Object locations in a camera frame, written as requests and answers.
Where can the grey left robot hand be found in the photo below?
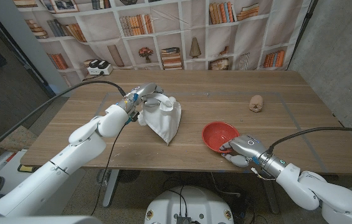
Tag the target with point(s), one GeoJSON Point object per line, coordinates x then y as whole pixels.
{"type": "Point", "coordinates": [141, 91]}

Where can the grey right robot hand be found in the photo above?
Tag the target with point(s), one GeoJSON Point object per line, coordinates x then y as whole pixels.
{"type": "Point", "coordinates": [247, 146]}

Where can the red bowl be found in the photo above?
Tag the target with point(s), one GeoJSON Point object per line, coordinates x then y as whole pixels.
{"type": "Point", "coordinates": [217, 133]}

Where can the white cloth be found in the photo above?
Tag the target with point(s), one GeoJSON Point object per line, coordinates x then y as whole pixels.
{"type": "Point", "coordinates": [163, 121]}

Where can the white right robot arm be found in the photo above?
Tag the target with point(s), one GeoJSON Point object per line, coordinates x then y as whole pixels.
{"type": "Point", "coordinates": [312, 189]}

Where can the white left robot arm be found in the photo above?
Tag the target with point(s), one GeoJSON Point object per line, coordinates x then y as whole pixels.
{"type": "Point", "coordinates": [69, 158]}

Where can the white power strip black plugs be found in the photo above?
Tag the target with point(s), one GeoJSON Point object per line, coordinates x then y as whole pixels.
{"type": "Point", "coordinates": [100, 68]}

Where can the grey table leg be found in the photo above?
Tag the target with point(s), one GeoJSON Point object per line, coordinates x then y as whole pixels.
{"type": "Point", "coordinates": [269, 199]}

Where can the printed bookshelf backdrop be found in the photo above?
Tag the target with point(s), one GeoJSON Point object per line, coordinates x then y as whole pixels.
{"type": "Point", "coordinates": [175, 37]}

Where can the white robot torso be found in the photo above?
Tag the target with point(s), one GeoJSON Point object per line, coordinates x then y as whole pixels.
{"type": "Point", "coordinates": [191, 202]}

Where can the black ribbed round object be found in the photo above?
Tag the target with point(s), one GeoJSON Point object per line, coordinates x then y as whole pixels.
{"type": "Point", "coordinates": [129, 175]}

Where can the white table leg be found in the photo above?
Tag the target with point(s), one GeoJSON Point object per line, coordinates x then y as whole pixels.
{"type": "Point", "coordinates": [111, 189]}

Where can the black backdrop stand pole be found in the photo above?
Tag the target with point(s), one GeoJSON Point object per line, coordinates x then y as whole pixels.
{"type": "Point", "coordinates": [302, 32]}

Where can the speckled beige floor board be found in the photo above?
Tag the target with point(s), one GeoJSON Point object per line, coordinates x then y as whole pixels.
{"type": "Point", "coordinates": [17, 140]}

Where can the yellow and black floor object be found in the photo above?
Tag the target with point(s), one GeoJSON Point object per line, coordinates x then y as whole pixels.
{"type": "Point", "coordinates": [26, 168]}

